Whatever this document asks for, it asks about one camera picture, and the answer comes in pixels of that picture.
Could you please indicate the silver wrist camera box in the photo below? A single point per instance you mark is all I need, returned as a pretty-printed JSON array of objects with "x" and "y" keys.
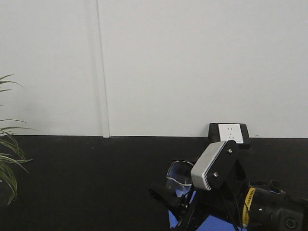
[{"x": 202, "y": 166}]

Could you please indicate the black and white power socket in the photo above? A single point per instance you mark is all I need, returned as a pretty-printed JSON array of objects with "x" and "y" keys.
[{"x": 230, "y": 131}]

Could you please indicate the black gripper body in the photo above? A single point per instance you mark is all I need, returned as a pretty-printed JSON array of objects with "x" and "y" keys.
[{"x": 225, "y": 203}]

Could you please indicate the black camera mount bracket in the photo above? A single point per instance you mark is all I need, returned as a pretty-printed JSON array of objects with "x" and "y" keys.
[{"x": 225, "y": 167}]

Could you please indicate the clear glass beaker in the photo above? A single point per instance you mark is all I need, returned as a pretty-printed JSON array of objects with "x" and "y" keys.
[{"x": 179, "y": 177}]

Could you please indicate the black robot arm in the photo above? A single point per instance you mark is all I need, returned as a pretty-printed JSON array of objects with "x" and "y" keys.
[{"x": 253, "y": 206}]

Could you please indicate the white wall cable duct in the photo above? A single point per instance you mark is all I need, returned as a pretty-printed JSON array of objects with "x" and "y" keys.
[{"x": 101, "y": 82}]

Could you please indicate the green potted plant leaves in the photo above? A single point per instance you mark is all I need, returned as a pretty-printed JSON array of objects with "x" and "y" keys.
[{"x": 11, "y": 155}]

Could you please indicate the blue plastic tray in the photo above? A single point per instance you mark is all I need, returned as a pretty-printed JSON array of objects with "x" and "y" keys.
[{"x": 211, "y": 223}]

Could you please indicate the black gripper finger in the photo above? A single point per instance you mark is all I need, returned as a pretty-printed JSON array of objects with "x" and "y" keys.
[
  {"x": 168, "y": 198},
  {"x": 185, "y": 161}
]

